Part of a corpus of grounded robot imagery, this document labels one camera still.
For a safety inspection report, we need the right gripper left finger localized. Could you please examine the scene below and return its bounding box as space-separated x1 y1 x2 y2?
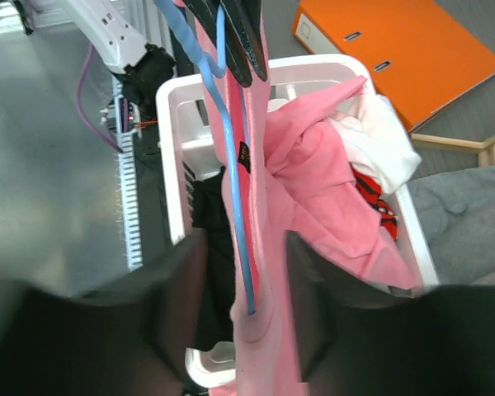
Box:
0 229 207 395

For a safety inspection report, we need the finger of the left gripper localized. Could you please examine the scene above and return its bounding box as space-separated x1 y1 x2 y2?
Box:
185 0 252 87
220 1 267 81

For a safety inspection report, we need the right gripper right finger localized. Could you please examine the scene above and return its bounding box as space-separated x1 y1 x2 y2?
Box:
285 232 495 395

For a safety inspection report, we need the light blue wire hanger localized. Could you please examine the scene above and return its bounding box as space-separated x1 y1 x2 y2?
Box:
155 0 256 315

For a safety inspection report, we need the pink t shirt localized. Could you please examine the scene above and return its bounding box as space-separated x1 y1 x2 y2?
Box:
177 0 422 396

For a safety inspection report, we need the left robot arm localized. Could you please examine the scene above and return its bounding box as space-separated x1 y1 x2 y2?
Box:
58 1 267 87

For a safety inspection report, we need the black garment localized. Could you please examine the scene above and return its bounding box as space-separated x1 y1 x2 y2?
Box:
192 169 235 351

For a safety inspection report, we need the red printed garment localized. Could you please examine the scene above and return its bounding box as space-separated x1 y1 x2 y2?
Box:
351 167 398 241

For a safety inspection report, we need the white garment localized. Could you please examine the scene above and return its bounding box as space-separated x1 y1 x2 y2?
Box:
267 80 422 196

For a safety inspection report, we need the grey sweatshirt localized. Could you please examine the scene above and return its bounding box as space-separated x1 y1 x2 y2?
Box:
408 166 495 285

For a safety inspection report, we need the orange binder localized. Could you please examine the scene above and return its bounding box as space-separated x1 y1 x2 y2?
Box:
292 0 495 132

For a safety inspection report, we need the wooden clothes rack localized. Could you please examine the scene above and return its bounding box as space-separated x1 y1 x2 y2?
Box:
411 133 495 167

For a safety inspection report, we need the slotted cable duct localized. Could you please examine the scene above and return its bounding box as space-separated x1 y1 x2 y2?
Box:
112 77 143 271

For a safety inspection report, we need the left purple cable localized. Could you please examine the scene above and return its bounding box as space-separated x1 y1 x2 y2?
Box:
77 45 125 154

